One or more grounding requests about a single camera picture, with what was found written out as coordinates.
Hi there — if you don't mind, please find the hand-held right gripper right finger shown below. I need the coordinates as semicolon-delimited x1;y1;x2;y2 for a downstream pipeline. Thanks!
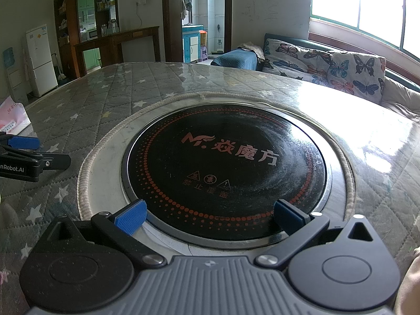
255;199;386;269

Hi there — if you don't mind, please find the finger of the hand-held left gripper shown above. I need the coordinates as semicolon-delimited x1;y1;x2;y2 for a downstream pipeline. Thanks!
28;153;71;183
0;132;40;155

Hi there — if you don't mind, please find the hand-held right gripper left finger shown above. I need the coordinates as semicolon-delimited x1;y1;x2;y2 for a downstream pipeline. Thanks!
39;199;167;269

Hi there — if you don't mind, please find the beige garment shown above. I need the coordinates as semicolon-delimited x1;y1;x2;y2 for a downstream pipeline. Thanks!
392;246;420;315

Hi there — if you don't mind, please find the pink tissue packet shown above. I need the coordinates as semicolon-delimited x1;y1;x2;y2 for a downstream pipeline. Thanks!
0;96;32;135

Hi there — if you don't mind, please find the white refrigerator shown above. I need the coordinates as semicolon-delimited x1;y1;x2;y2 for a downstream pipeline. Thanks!
25;24;59;98

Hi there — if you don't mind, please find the round black induction cooktop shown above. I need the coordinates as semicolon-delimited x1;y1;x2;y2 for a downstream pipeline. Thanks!
122;107;332;250

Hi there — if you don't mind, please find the dark wooden cabinet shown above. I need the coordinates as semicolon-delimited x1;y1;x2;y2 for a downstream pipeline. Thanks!
53;0;120;79

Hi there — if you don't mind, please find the dark wooden console table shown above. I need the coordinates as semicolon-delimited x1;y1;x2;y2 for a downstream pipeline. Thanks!
73;26;161;78

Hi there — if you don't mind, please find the beige cushion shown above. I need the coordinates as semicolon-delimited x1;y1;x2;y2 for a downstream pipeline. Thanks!
381;75;420;119

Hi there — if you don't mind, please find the blue quilted armrest cover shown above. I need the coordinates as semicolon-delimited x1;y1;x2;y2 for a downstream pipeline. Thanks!
210;48;258;71

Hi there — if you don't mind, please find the beige knitted throw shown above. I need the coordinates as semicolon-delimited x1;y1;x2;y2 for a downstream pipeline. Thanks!
238;41;266;63

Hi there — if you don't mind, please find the floor squeegee mop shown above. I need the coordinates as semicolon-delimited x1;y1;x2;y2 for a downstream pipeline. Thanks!
212;23;225;55

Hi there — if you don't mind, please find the blue white small cabinet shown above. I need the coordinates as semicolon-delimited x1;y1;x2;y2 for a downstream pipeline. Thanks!
182;25;204;63

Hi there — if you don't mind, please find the dark wooden door frame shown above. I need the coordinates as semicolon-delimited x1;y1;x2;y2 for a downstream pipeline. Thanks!
162;0;233;63

